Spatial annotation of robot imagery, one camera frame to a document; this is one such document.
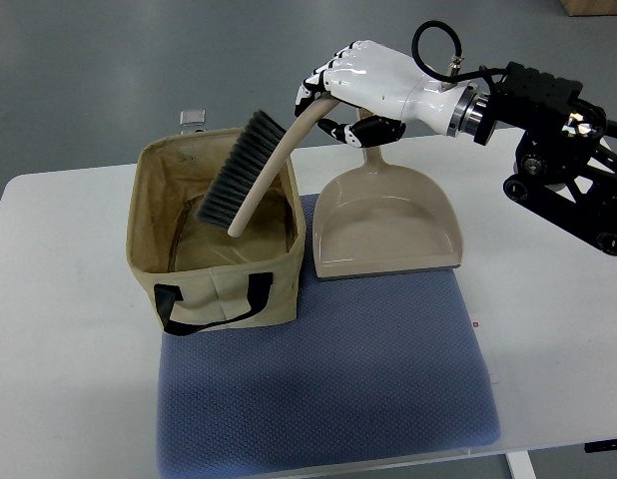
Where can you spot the cardboard box corner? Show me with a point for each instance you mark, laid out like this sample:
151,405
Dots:
582,8

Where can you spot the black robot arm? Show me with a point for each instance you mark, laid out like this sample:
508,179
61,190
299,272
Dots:
562,171

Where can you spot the beige plastic dustpan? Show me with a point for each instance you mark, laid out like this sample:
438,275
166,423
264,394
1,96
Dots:
381,219

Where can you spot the blue textured cushion mat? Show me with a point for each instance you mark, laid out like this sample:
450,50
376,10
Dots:
372,367

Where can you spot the white table leg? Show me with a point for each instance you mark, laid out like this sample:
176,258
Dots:
520,465

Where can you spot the small silver metal object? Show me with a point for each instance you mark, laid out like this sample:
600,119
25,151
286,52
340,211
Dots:
192,120

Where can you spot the yellow fabric bag black handle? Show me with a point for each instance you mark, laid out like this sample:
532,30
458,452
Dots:
198,278

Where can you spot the beige hand broom black bristles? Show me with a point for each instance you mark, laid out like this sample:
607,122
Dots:
255,159

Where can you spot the black bracket under table edge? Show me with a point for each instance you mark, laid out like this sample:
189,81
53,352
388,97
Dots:
600,446

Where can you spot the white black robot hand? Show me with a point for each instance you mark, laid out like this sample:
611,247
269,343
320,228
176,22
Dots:
391,87

